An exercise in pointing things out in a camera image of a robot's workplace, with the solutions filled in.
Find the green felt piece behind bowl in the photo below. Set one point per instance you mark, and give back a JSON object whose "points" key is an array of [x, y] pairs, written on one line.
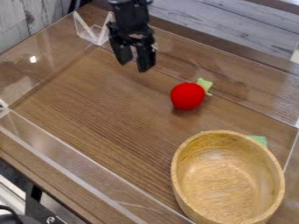
{"points": [[260, 139]]}

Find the black table clamp bracket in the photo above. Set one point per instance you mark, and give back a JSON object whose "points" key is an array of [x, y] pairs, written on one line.
{"points": [[36, 210]]}

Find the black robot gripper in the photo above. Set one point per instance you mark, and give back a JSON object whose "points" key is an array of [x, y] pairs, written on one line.
{"points": [[128, 31]]}

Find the red felt strawberry toy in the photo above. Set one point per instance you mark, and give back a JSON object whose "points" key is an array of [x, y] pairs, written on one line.
{"points": [[188, 94]]}

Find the clear acrylic tray enclosure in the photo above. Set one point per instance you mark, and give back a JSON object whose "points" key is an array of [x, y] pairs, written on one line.
{"points": [[89, 128]]}

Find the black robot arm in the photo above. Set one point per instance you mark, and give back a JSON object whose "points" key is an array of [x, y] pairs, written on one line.
{"points": [[129, 1]]}

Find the wooden oval bowl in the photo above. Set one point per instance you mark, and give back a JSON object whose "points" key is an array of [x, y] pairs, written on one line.
{"points": [[227, 179]]}

